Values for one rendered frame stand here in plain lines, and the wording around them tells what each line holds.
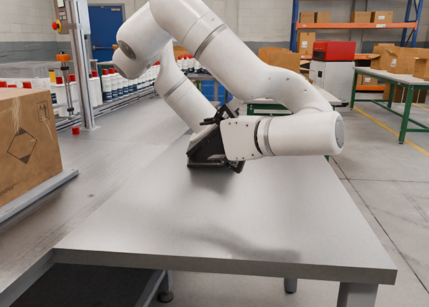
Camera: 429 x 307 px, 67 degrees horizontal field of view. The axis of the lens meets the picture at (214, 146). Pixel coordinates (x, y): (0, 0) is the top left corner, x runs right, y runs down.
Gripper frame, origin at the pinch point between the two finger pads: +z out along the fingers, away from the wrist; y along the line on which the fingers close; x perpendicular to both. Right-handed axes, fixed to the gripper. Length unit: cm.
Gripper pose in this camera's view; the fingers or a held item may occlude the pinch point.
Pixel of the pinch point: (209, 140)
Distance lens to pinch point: 80.2
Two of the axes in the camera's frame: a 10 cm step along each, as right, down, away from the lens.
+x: -5.8, 2.9, -7.6
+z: -7.9, 0.4, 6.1
